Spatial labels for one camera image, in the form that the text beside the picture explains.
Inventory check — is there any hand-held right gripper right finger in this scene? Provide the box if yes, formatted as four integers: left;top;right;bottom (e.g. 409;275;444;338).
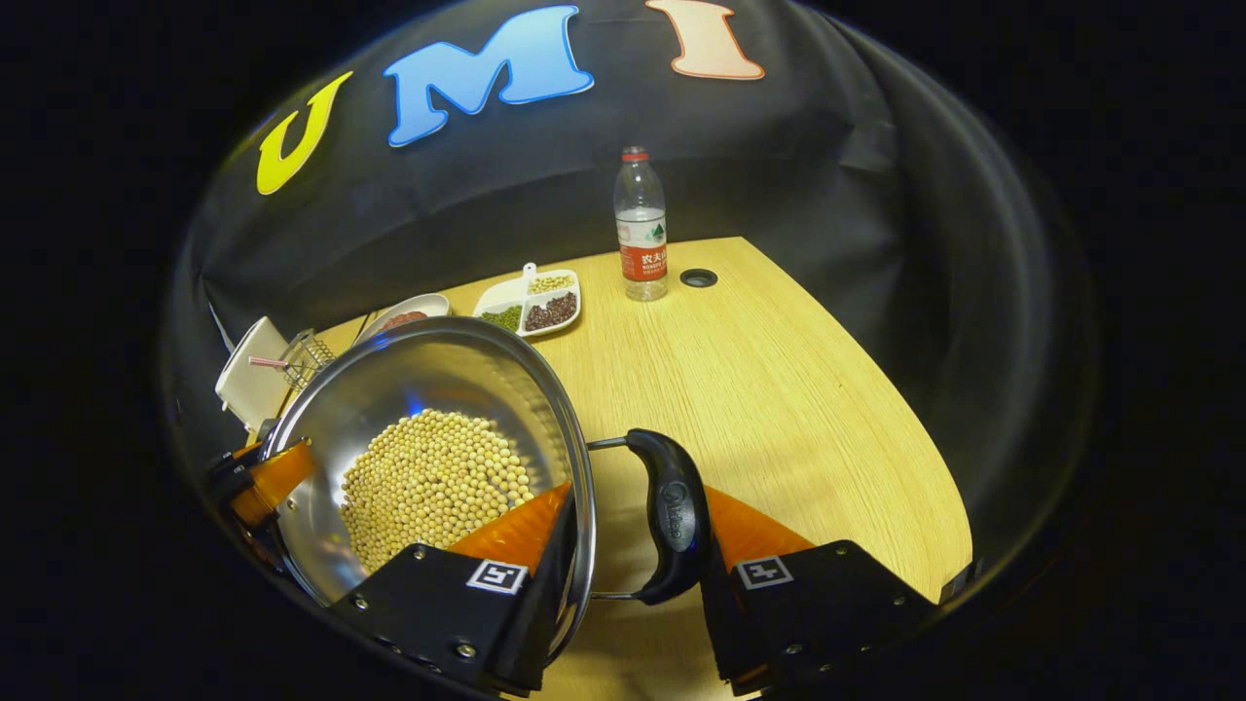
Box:
699;485;940;694

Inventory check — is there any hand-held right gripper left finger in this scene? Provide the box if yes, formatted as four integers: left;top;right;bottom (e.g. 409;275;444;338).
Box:
331;482;580;697

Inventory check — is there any steel pot with black handle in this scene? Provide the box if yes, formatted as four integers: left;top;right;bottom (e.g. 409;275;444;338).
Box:
263;316;714;673

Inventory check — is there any white toaster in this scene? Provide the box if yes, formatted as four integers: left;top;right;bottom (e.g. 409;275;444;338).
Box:
214;316;293;434

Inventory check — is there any pile of soybeans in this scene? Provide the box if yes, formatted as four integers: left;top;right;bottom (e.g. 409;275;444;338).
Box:
341;409;536;575

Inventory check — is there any round white plate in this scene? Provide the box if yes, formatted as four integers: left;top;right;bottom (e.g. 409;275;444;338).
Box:
355;293;452;344

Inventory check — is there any white divided bean dish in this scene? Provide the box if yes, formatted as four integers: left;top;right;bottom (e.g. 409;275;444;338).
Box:
473;262;583;338

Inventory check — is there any clear plastic water bottle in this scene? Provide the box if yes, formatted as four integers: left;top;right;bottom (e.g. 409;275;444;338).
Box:
613;146;669;302

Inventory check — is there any black backdrop cloth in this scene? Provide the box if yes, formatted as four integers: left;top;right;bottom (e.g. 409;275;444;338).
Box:
161;0;1101;546

